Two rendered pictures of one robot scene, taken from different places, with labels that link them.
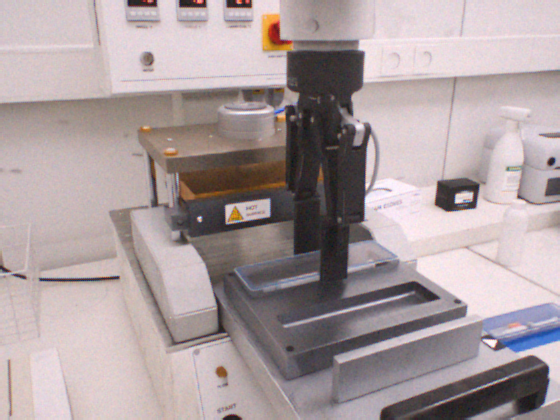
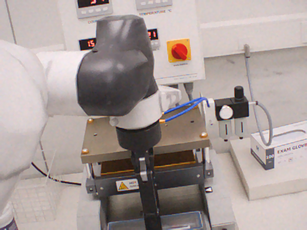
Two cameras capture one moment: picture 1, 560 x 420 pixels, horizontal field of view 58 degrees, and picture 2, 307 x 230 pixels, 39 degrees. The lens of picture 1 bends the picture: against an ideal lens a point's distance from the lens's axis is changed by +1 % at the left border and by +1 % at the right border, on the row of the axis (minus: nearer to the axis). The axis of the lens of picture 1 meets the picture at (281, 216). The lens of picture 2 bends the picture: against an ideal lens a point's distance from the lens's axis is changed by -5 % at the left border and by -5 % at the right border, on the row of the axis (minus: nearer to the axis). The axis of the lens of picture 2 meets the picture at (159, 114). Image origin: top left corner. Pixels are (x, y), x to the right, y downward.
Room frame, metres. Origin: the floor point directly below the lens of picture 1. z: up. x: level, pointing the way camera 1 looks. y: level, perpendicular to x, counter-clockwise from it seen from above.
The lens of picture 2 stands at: (-0.11, -0.37, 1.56)
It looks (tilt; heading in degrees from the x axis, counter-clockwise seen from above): 25 degrees down; 25
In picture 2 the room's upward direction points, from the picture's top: 8 degrees counter-clockwise
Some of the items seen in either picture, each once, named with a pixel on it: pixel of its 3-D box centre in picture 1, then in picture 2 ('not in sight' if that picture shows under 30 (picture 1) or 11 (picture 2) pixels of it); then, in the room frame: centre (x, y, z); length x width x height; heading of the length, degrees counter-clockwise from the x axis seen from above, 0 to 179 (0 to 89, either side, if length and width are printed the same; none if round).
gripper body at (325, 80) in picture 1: (324, 97); (141, 144); (0.51, -0.04, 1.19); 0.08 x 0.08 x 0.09
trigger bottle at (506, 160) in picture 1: (508, 155); not in sight; (1.31, -0.60, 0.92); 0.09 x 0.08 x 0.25; 32
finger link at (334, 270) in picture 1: (334, 250); (153, 224); (0.48, -0.06, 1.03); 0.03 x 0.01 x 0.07; 115
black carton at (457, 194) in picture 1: (456, 194); not in sight; (1.25, -0.46, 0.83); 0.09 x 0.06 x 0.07; 108
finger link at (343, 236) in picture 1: (345, 233); (152, 219); (0.46, -0.06, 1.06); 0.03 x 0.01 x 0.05; 25
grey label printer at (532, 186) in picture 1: (537, 161); not in sight; (1.40, -0.72, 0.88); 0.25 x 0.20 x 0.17; 19
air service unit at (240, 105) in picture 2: not in sight; (231, 115); (0.91, -0.10, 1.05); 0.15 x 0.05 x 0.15; 115
